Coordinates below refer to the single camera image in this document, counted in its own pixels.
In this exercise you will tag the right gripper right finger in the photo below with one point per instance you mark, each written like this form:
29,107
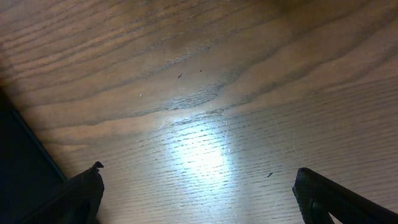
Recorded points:
320,199

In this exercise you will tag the dark green hinged box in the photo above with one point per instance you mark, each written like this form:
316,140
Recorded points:
27,170

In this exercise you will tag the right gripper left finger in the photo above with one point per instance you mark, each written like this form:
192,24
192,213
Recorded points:
76,201

